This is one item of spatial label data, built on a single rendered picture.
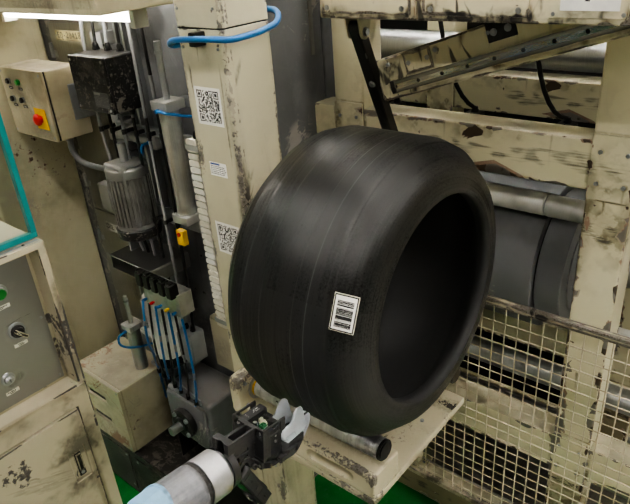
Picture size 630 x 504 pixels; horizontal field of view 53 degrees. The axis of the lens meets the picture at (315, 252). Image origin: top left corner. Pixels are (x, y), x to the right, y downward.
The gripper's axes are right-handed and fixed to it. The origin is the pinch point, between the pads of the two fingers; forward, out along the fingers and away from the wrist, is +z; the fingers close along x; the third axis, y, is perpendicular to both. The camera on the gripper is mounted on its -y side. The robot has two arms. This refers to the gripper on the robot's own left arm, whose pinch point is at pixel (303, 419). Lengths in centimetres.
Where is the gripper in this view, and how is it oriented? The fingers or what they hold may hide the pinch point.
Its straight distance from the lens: 116.4
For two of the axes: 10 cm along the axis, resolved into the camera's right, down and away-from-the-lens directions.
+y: 0.1, -9.3, -3.7
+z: 6.4, -2.8, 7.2
